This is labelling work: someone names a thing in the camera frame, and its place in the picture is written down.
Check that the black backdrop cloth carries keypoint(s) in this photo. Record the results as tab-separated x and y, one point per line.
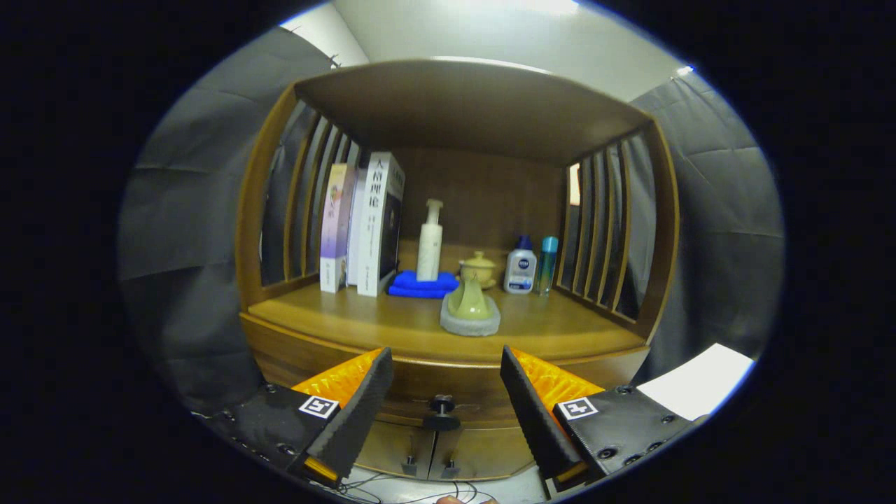
182	280

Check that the thick white book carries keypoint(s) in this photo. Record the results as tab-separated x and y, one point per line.
372	224

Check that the thin white book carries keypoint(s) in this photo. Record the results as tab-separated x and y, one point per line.
355	231

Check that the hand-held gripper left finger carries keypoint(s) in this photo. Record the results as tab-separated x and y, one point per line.
357	420

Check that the white bottle with blue cap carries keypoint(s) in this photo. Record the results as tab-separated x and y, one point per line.
520	269

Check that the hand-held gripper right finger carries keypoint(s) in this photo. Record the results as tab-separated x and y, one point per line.
535	420

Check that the teal bottle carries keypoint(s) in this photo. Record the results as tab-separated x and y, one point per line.
547	266

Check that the white pump bottle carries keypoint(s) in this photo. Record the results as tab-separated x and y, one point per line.
429	248

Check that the wooden countertop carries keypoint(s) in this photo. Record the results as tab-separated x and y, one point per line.
364	315

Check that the yellow lidded teacup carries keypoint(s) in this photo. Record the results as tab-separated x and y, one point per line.
479	264

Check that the large ceiling light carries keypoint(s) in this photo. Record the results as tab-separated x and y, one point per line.
539	5

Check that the blue folded cloth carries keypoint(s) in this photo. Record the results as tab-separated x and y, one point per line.
420	285

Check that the wooden drawer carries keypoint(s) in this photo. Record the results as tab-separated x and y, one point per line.
448	381

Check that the green ornament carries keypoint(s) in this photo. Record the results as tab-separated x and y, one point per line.
470	304

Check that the wooden cabinet door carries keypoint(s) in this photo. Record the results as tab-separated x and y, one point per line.
490	451
392	448

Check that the purple book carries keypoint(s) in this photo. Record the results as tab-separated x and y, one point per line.
334	224

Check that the wooden cabinet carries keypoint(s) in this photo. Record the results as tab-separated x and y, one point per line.
476	189

